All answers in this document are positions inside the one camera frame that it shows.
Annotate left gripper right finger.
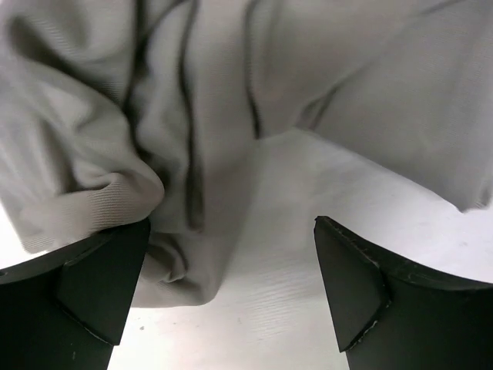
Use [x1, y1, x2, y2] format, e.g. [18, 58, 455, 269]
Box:
[314, 217, 492, 370]

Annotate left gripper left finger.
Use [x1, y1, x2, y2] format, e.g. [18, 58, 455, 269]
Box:
[1, 220, 149, 370]

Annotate grey trousers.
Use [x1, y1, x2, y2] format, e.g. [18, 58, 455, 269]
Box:
[1, 1, 492, 307]

